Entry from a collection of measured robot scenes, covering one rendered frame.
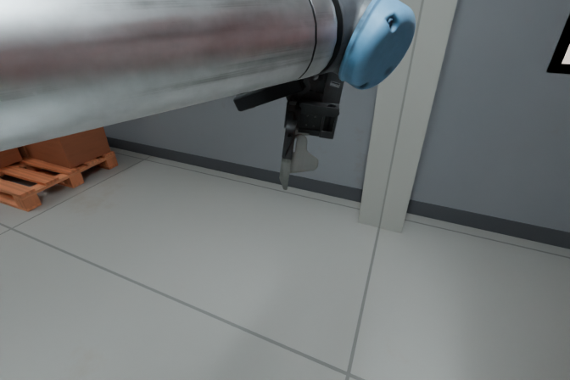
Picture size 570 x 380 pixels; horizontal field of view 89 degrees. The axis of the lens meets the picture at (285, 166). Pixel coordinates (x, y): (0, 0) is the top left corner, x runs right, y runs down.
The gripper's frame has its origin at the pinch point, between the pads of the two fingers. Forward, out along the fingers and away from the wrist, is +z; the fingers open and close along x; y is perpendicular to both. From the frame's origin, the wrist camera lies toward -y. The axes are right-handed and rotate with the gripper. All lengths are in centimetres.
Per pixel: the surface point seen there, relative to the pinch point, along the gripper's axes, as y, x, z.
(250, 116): -38, 176, 70
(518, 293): 134, 62, 100
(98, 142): -180, 178, 118
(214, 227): -47, 100, 125
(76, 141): -187, 161, 109
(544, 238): 173, 106, 95
